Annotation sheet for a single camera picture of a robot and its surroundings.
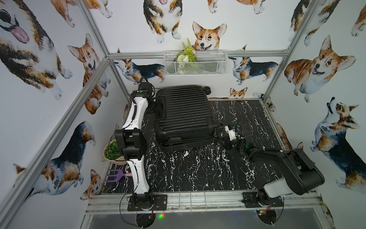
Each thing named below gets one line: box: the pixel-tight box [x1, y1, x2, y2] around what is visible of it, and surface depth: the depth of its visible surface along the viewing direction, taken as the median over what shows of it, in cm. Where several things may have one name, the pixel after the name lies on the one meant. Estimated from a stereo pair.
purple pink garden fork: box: [105, 168, 133, 183], surface depth 85 cm
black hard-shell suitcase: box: [154, 84, 216, 153], surface depth 88 cm
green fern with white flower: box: [176, 38, 197, 74], surface depth 85 cm
